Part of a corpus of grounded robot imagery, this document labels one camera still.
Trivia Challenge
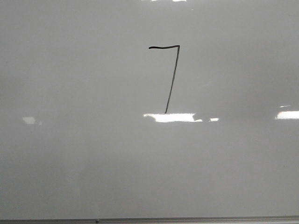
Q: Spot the white glossy whiteboard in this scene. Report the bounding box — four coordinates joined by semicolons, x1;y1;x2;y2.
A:
0;0;299;219

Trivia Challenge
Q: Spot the grey aluminium whiteboard frame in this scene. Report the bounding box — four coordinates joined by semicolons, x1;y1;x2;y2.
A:
0;216;299;224

